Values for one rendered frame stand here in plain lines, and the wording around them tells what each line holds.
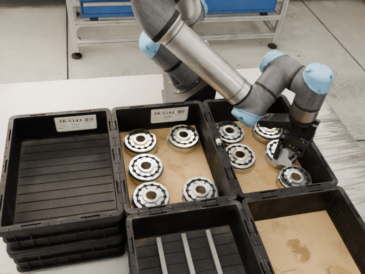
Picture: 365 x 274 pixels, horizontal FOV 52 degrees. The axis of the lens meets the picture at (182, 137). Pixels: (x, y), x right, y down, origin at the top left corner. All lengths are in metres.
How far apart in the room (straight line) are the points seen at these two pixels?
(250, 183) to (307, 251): 0.25
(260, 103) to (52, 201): 0.63
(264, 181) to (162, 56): 0.54
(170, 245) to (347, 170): 0.78
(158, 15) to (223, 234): 0.59
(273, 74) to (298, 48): 2.51
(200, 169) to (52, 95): 0.75
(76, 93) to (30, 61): 1.52
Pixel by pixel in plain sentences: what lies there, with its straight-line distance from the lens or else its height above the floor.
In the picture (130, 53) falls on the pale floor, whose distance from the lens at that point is 3.13.
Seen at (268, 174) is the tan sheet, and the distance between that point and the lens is 1.21.
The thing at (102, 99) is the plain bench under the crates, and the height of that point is 0.70.
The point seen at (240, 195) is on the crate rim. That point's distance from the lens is 1.01.
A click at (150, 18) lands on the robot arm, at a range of 0.92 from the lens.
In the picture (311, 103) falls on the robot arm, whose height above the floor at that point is 1.13.
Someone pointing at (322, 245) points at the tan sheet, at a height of 0.83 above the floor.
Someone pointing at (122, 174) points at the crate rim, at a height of 0.93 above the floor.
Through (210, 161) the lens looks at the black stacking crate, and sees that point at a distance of 1.17.
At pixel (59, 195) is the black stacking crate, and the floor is 0.83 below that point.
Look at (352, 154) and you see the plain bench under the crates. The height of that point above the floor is 0.70.
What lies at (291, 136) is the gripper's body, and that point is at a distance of 1.12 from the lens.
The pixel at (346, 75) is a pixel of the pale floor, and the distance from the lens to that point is 3.38.
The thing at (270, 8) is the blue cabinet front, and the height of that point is 0.35.
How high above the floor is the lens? 1.73
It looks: 46 degrees down
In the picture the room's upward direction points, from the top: 7 degrees clockwise
